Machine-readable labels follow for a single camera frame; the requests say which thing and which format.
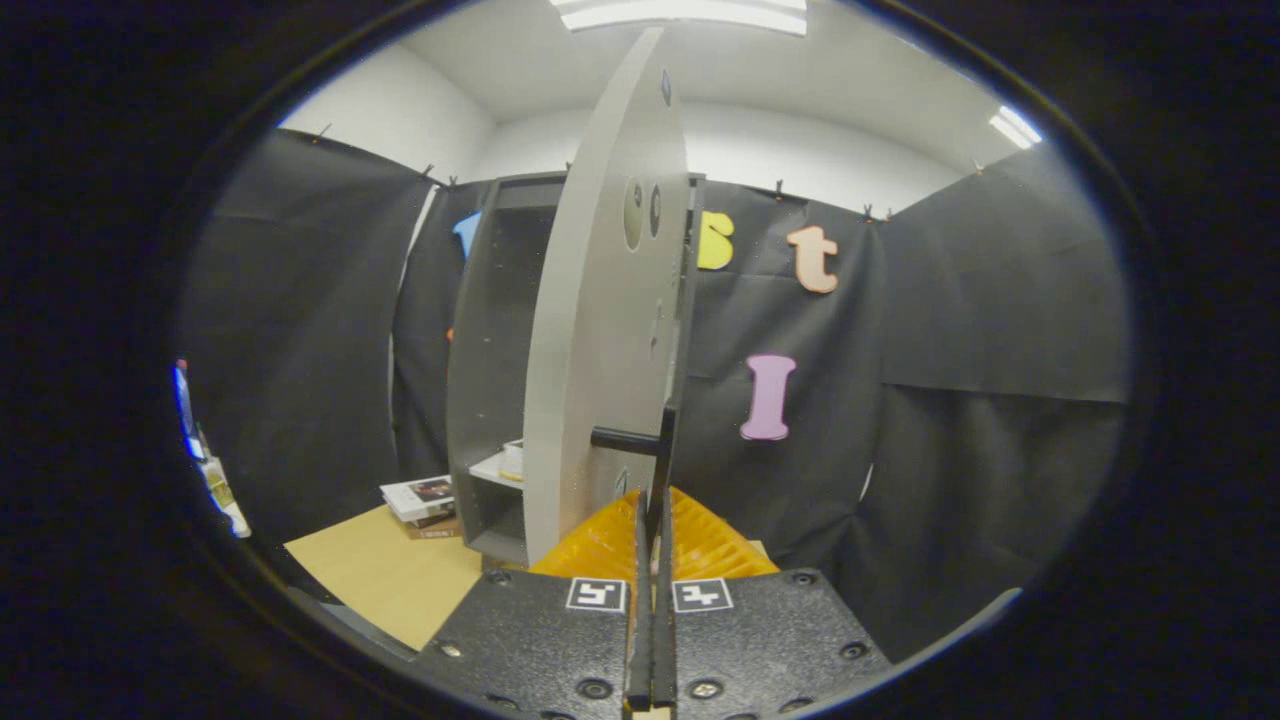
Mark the black backdrop cloth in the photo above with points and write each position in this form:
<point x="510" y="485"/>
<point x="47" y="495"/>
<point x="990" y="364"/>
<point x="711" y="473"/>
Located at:
<point x="950" y="300"/>

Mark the grey shoe cabinet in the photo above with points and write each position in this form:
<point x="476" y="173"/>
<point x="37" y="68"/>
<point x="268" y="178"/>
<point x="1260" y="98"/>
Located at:
<point x="490" y="330"/>

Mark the brown book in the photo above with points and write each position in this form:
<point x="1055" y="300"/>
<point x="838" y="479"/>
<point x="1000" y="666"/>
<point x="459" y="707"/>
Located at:
<point x="435" y="530"/>

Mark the long ceiling light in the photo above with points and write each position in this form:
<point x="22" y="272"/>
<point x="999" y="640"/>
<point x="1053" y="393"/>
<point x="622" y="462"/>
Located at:
<point x="680" y="14"/>

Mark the small ceiling light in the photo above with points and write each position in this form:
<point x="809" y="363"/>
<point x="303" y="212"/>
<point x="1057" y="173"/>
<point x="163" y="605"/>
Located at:
<point x="1015" y="127"/>

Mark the white magazine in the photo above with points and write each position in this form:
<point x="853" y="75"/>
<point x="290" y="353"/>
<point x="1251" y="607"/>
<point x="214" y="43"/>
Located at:
<point x="415" y="497"/>

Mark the white shoe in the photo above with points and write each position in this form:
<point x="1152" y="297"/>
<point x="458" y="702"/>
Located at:
<point x="513" y="460"/>

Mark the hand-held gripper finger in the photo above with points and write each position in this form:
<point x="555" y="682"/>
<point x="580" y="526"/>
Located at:
<point x="664" y="640"/>
<point x="641" y="640"/>

